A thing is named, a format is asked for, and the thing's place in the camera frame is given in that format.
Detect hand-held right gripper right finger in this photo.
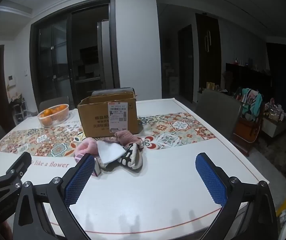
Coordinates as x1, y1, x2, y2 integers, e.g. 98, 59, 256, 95
195, 152, 279, 240

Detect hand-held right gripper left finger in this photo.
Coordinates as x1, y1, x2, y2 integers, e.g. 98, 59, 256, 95
12, 154, 96, 240

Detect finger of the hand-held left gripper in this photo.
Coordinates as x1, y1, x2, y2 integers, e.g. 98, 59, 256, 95
0, 152, 32, 193

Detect brown cardboard box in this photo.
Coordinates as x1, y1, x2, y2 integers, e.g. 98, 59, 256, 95
77, 90, 140, 138

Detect pink fuzzy sock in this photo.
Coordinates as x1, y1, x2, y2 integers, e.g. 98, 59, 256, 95
114, 130, 145, 152

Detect small white purple cloth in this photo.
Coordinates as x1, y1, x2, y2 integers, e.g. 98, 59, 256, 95
93, 159, 102, 177

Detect white sock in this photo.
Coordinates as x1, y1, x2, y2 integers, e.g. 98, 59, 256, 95
97, 141, 126, 165

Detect white shoe rack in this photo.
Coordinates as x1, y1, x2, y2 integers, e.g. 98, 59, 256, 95
10, 94, 28, 125

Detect white plastic basket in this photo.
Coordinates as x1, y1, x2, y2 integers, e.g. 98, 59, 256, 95
37, 104, 69, 127

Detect wooden high chair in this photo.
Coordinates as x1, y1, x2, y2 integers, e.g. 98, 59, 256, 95
233, 87, 265, 157

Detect heap of oranges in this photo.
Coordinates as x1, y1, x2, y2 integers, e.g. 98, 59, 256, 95
41, 106, 67, 118

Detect patterned table runner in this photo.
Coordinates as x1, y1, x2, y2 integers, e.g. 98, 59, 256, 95
0, 112, 217, 158

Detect low white cabinet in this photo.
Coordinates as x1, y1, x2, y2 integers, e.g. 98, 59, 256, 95
262, 115, 286, 138

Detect dark sideboard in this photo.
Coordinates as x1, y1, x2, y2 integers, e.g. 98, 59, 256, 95
226, 62, 271, 98

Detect stacked hallway boxes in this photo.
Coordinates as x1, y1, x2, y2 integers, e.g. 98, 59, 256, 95
164, 62, 180, 93

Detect dark sliding glass door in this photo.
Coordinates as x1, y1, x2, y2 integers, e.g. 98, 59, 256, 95
30, 0, 120, 105

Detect dark hallway door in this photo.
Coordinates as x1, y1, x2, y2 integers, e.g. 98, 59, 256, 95
177, 24, 194, 103

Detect tall dark wooden cabinet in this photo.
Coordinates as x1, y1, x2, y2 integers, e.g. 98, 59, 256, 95
195, 13, 221, 90

